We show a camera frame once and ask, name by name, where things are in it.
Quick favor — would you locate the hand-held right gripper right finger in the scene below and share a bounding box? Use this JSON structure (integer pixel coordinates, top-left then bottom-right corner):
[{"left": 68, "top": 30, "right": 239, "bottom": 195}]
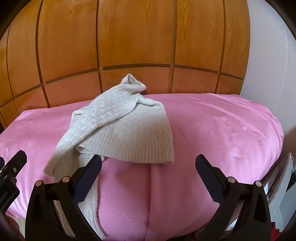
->
[{"left": 195, "top": 154, "right": 271, "bottom": 241}]

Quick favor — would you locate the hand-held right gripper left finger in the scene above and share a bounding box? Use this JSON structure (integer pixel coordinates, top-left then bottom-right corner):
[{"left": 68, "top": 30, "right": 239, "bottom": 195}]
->
[{"left": 25, "top": 154, "right": 102, "bottom": 241}]

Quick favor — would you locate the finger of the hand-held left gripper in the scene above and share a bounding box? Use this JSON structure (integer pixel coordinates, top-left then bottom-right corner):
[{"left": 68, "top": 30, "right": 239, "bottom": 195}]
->
[{"left": 0, "top": 150, "right": 27, "bottom": 180}]

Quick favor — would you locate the white knit sweater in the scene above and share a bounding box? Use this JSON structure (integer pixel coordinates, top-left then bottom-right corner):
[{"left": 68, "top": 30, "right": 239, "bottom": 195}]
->
[{"left": 43, "top": 74, "right": 175, "bottom": 240}]

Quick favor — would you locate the pink blanket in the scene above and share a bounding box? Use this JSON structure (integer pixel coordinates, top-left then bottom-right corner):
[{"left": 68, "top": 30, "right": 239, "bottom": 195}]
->
[{"left": 0, "top": 93, "right": 284, "bottom": 241}]

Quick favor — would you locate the grey foam board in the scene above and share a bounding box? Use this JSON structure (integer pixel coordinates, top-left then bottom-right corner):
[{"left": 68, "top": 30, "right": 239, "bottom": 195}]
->
[{"left": 266, "top": 153, "right": 296, "bottom": 231}]

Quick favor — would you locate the red cloth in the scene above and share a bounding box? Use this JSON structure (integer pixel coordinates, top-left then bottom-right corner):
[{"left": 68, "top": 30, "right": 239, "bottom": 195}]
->
[{"left": 270, "top": 222, "right": 286, "bottom": 241}]

